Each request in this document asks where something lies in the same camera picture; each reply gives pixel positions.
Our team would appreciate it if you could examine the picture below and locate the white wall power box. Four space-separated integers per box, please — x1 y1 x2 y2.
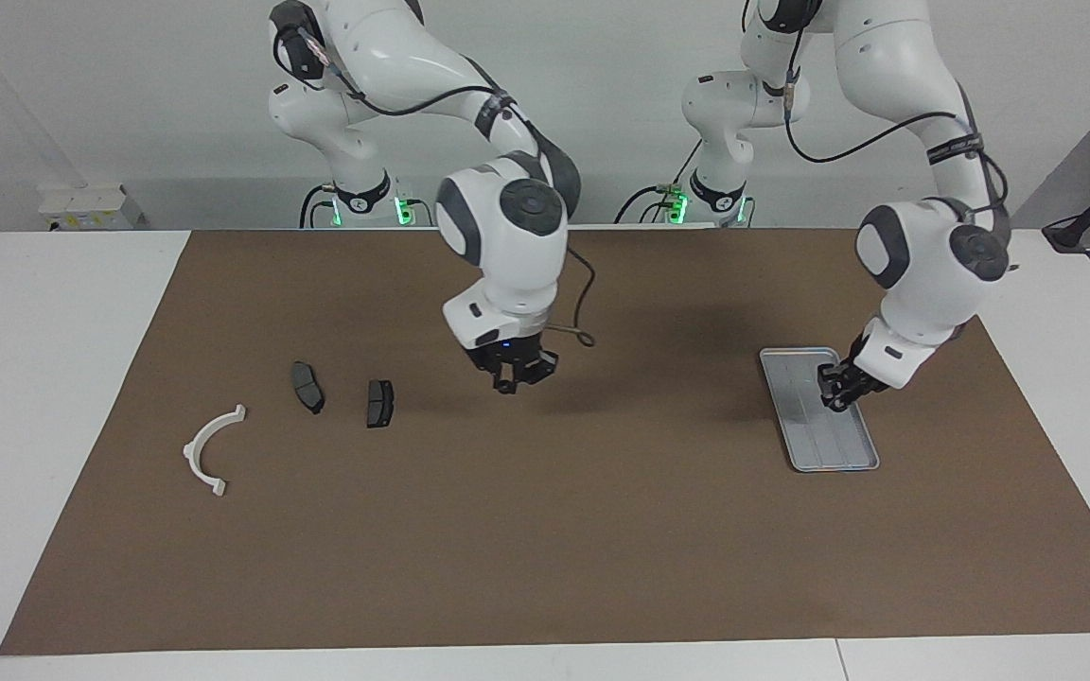
39 184 145 232

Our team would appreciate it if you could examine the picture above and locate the brown table mat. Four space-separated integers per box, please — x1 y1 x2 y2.
0 227 1090 656

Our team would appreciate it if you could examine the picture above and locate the rectangular grey brake pad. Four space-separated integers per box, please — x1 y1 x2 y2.
365 379 396 429

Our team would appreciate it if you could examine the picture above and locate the silver metal tray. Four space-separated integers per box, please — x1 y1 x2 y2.
758 346 881 473

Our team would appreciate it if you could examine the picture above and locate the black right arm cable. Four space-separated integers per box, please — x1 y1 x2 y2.
299 24 598 349

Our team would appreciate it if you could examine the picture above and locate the black left base cable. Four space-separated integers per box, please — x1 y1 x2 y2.
614 184 674 225

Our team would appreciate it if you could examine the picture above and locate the white curved plastic bracket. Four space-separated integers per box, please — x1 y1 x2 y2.
183 404 248 498

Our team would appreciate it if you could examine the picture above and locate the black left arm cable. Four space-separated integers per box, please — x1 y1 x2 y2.
782 57 1014 204

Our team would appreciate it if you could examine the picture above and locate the black right base cable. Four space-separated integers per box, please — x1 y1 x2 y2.
298 183 338 229

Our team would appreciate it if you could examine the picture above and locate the black base cable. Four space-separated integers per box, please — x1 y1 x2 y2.
298 183 338 229
614 184 674 225

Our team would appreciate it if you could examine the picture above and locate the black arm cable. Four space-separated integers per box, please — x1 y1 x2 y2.
782 57 1014 204
299 24 598 349

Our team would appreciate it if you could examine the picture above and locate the angled grey brake pad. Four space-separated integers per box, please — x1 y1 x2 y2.
291 360 326 415

